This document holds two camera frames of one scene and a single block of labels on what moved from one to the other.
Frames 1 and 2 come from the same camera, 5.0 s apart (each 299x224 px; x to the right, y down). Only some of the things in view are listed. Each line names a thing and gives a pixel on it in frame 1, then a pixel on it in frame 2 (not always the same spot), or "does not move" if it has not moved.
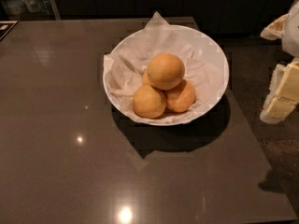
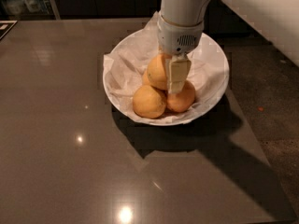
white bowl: (166, 75) does not move
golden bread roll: (165, 71) does not move
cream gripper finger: (283, 96) → (178, 70)
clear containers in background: (21, 1) does not move
